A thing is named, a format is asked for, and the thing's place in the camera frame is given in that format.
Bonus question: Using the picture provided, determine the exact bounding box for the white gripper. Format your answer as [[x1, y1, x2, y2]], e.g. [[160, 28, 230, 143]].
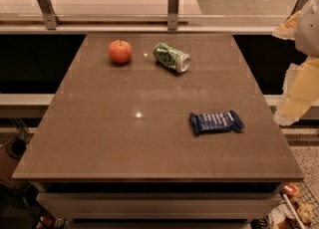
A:
[[272, 0, 319, 125]]

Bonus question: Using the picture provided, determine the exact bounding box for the green soda can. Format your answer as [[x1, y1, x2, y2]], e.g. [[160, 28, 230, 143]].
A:
[[154, 43, 190, 74]]

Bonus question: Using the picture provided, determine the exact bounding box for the blue snack bar wrapper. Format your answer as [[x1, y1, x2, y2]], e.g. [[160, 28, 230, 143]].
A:
[[189, 111, 245, 135]]

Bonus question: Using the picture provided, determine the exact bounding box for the red apple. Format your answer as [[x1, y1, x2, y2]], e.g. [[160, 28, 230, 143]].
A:
[[108, 40, 133, 64]]

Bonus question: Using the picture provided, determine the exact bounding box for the dark round bin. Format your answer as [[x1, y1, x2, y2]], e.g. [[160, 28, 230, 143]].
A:
[[6, 138, 26, 160]]

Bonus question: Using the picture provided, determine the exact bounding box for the middle metal rail bracket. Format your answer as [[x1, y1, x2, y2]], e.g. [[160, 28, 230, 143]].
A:
[[167, 0, 179, 31]]

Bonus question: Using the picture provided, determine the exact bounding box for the wire basket with items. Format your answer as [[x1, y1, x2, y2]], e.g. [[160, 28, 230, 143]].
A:
[[259, 182, 319, 229]]

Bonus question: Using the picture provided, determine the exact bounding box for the left metal rail bracket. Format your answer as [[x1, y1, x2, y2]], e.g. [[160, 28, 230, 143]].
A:
[[37, 0, 60, 30]]

